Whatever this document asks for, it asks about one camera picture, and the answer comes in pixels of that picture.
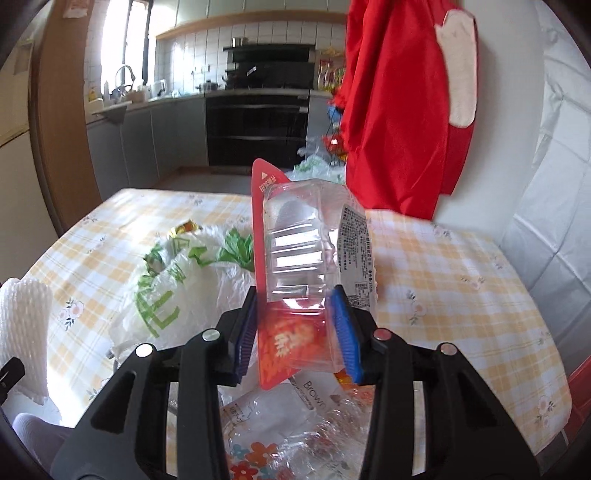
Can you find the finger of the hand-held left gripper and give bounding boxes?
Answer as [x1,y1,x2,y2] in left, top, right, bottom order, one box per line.
[0,357,26,403]

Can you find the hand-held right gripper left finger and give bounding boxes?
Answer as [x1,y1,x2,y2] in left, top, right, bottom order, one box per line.
[48,285,258,480]

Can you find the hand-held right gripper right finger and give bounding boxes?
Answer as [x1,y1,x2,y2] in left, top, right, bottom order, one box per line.
[329,284,541,480]

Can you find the white foam fruit net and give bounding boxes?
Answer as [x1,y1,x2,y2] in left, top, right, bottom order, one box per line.
[0,277,52,408]

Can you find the white plastic bag green print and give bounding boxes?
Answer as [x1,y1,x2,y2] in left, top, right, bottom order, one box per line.
[108,224,259,367]

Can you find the floral print plastic bag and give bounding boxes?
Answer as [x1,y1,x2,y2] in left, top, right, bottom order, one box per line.
[217,376,384,480]

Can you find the clear plastic package red card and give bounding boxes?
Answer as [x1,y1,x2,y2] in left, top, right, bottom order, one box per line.
[250,158,380,391]

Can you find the gold foil wrapper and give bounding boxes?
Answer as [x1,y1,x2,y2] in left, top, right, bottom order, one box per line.
[167,220,203,237]

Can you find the person's leg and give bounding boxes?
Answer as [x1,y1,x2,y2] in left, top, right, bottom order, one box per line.
[13,412,70,469]

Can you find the yellow checked tablecloth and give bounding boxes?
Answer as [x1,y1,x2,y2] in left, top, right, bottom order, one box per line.
[18,187,573,457]

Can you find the plastic bags on floor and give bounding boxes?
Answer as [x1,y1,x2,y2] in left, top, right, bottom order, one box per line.
[290,135,348,184]

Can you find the black built-in oven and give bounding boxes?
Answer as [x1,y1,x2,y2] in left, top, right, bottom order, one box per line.
[204,90,311,169]

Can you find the grey kitchen cabinets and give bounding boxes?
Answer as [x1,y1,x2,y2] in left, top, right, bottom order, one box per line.
[85,95,207,197]

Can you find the red hanging garment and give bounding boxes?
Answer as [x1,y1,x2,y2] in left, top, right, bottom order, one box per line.
[331,0,481,220]

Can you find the red object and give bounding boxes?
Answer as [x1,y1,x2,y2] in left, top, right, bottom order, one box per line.
[568,362,591,418]

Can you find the white quilted cover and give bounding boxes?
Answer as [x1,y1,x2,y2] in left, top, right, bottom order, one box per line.
[501,39,591,344]

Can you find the kitchen faucet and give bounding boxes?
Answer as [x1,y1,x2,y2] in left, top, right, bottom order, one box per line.
[113,65,136,95]

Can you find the kitchen window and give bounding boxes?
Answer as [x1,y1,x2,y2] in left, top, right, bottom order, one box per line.
[99,0,154,90]

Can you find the wire rack with groceries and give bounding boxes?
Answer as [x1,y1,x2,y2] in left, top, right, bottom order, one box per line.
[318,58,350,168]

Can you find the wooden door frame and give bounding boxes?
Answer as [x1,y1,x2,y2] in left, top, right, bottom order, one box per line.
[34,0,101,237]

